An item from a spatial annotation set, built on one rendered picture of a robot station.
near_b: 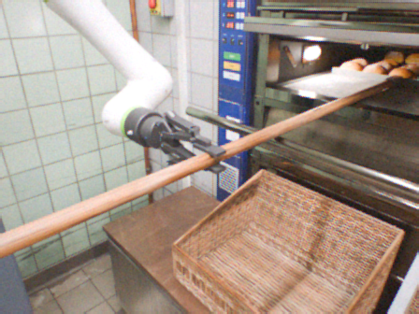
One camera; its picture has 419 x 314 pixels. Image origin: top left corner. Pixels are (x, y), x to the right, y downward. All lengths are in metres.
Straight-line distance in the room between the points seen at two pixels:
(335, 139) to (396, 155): 0.19
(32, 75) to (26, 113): 0.18
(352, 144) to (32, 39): 1.40
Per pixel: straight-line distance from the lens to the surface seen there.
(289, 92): 1.23
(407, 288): 0.68
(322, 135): 1.21
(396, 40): 0.90
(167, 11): 1.63
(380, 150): 1.14
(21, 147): 1.82
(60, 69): 1.79
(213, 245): 1.32
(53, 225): 0.52
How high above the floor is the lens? 1.48
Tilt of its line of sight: 26 degrees down
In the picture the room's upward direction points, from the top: straight up
